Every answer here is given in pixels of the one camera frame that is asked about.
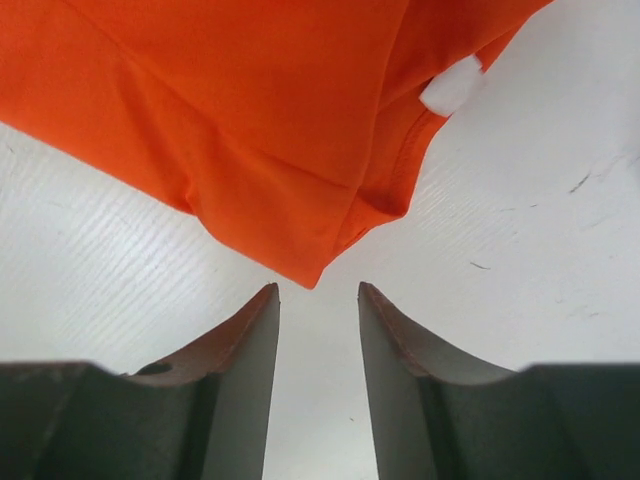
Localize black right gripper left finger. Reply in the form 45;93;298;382
1;284;280;479

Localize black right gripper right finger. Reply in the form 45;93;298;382
358;283;639;479

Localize orange t shirt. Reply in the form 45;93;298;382
1;1;542;288

